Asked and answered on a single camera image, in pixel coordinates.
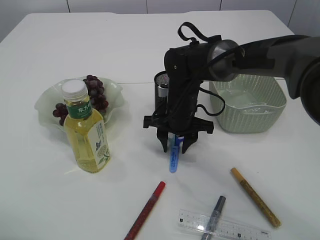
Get yellow tea bottle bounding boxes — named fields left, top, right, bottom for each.
left=61, top=79, right=110, bottom=173

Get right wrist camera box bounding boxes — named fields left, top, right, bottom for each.
left=157, top=84, right=169, bottom=98

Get red marker pen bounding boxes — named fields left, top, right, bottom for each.
left=124, top=181, right=166, bottom=240

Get black cable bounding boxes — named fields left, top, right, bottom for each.
left=152, top=21, right=226, bottom=118

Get clear plastic ruler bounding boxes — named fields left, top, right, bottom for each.
left=177, top=209, right=272, bottom=240

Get blue scissors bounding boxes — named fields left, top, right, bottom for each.
left=169, top=134, right=184, bottom=173

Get light green wavy plate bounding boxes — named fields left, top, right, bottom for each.
left=34, top=76, right=125, bottom=132

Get green plastic basket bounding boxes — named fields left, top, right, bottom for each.
left=209, top=74, right=287, bottom=134

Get purple grape bunch with leaves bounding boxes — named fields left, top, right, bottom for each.
left=52, top=74, right=109, bottom=126

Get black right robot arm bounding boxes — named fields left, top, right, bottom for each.
left=143, top=35, right=320, bottom=151

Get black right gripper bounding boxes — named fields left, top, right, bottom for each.
left=143, top=43, right=214, bottom=154

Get gold marker pen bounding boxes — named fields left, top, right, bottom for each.
left=230, top=167, right=282, bottom=228

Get black mesh pen holder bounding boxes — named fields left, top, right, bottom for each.
left=154, top=71, right=170, bottom=116

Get silver marker pen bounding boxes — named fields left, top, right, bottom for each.
left=205, top=195, right=226, bottom=232

